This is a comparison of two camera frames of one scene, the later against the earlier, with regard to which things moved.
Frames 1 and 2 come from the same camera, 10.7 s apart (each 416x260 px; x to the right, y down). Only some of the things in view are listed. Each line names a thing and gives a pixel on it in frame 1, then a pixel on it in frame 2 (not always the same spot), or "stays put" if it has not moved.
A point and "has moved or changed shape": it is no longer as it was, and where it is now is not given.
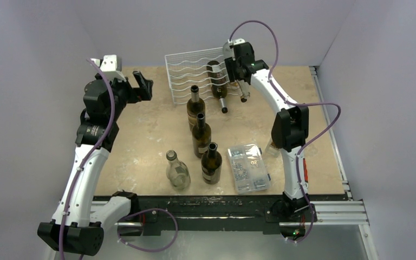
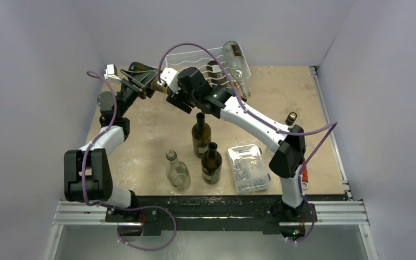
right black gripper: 232,71 -> 179,101
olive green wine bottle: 194,106 has moved or changed shape
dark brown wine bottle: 211,164 stays put
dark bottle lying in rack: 218,83 stays put
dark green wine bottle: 201,136 stays put
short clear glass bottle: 177,172 stays put
